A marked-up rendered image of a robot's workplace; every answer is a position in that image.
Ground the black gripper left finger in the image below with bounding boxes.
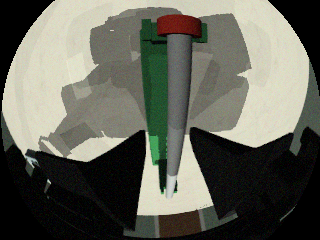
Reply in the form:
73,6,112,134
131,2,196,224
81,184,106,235
35,129,147,232

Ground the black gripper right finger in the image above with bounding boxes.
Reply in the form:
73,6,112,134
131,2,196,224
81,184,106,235
189,127,293,220

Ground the grey pin with red cap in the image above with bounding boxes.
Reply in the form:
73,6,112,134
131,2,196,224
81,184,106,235
157,15,203,199

